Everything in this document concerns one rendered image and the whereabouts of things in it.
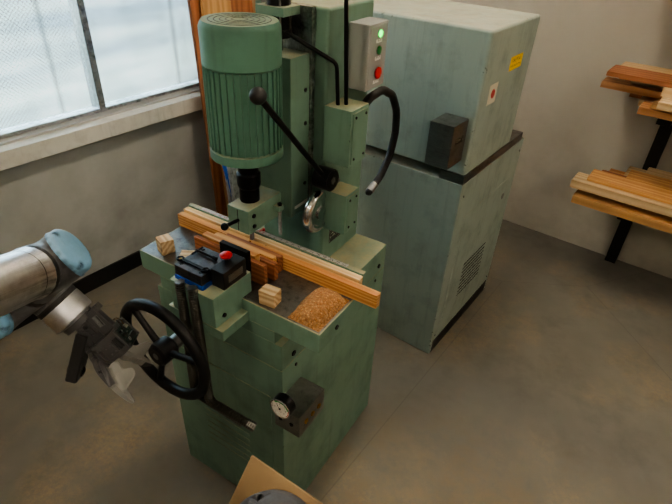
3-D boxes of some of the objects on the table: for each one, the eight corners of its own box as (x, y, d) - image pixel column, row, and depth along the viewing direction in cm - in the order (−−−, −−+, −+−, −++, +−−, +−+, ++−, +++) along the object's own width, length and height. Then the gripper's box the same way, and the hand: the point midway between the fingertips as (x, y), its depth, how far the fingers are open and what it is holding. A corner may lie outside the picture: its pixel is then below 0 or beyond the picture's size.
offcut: (258, 303, 125) (258, 290, 123) (266, 295, 128) (265, 283, 126) (274, 308, 124) (273, 296, 122) (281, 300, 126) (281, 288, 124)
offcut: (175, 252, 142) (173, 239, 139) (162, 256, 140) (160, 243, 137) (170, 245, 144) (168, 232, 142) (157, 249, 142) (155, 236, 140)
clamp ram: (205, 281, 130) (202, 252, 125) (225, 267, 136) (223, 239, 131) (232, 294, 127) (230, 264, 122) (252, 279, 132) (250, 250, 127)
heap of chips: (287, 317, 121) (286, 305, 119) (319, 287, 131) (320, 275, 129) (318, 332, 118) (319, 320, 115) (349, 300, 128) (350, 288, 125)
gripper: (75, 325, 97) (153, 391, 103) (109, 285, 115) (174, 343, 121) (44, 352, 98) (123, 416, 104) (82, 309, 116) (148, 365, 122)
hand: (141, 385), depth 113 cm, fingers open, 14 cm apart
